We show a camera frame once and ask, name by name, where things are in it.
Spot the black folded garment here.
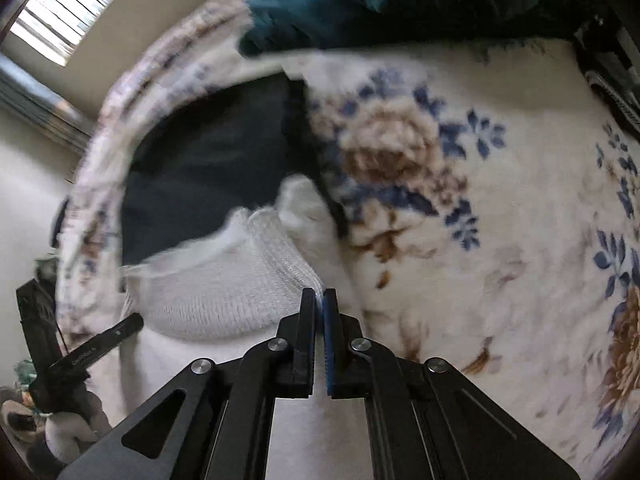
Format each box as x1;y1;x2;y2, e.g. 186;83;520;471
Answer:
120;77;351;266

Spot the white knit sweater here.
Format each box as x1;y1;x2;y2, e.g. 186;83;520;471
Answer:
87;175;373;480

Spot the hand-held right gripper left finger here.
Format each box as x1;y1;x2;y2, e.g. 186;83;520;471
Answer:
57;287;321;480

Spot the floral blanket with plaid edge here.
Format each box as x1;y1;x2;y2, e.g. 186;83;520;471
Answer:
52;0;640;480

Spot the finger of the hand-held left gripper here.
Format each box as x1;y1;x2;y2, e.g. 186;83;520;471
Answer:
49;312;146;376

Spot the dark teal plush blanket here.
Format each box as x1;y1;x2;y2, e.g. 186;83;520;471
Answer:
227;0;621;58

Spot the grey-blue curtain with beige band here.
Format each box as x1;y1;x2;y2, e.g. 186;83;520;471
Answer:
0;55;96;153

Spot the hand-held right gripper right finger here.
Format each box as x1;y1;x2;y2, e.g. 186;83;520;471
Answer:
322;287;583;480

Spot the dark striped cloth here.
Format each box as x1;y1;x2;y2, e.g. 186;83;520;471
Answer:
572;15;640;133

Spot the barred window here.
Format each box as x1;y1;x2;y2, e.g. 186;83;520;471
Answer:
10;0;138;67

